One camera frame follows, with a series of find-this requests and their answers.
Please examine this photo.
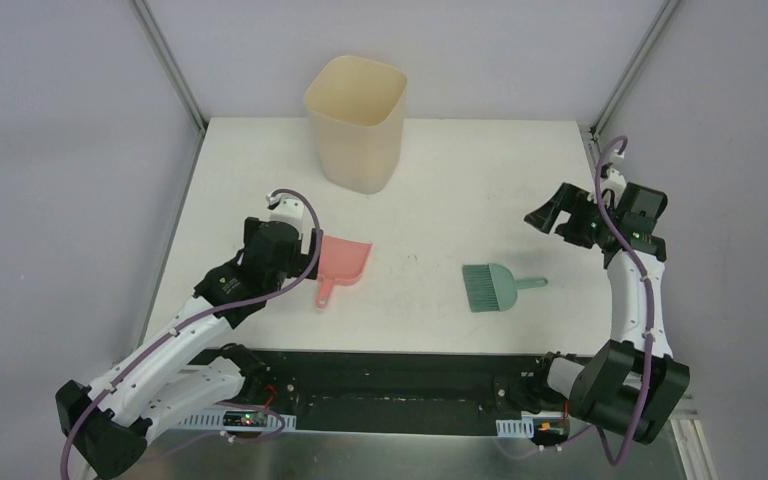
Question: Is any green hand brush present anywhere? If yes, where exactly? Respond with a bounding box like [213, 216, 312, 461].
[461, 263, 548, 313]

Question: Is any beige plastic waste bin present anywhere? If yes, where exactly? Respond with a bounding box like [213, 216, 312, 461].
[303, 55, 408, 195]

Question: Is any pink plastic dustpan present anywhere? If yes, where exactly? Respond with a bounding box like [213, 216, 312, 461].
[315, 235, 373, 309]

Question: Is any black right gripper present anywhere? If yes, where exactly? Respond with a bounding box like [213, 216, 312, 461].
[524, 182, 619, 249]

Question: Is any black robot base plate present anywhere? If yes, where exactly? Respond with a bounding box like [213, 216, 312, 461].
[201, 349, 594, 439]

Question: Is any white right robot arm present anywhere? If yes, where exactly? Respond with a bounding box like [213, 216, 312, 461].
[524, 183, 690, 444]

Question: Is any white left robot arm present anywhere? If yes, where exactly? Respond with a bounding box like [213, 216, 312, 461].
[55, 188, 323, 479]

